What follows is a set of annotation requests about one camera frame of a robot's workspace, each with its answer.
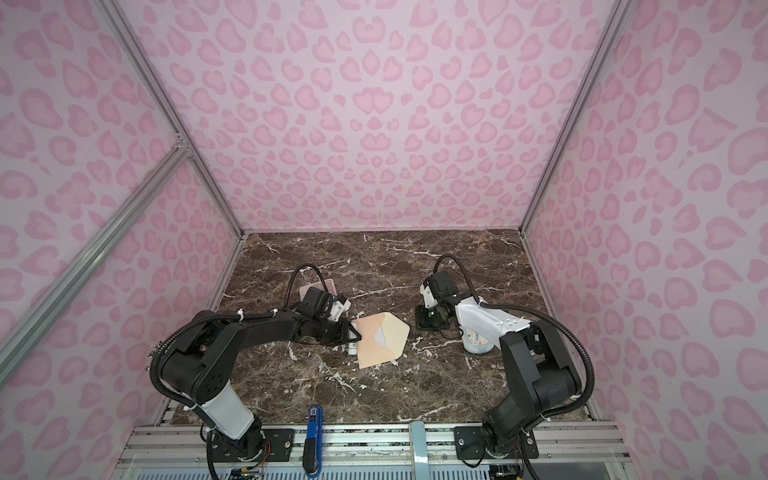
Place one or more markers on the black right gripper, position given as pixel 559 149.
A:
pixel 422 322

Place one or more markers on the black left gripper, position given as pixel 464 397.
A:
pixel 344 334

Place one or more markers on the peach pink envelope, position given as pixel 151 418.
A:
pixel 369 352

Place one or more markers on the white letter paper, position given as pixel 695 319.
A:
pixel 380 337

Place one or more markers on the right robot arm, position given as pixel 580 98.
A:
pixel 548 371

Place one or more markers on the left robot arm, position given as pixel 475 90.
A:
pixel 194 365

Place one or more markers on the white round clock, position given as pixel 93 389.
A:
pixel 475 343

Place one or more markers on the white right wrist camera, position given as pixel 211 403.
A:
pixel 427 296

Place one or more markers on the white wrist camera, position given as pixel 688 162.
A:
pixel 427 296
pixel 340 305

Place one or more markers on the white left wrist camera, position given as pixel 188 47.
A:
pixel 340 305

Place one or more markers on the blue black tool on rail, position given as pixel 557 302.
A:
pixel 312 449

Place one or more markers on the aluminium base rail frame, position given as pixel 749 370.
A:
pixel 567 450

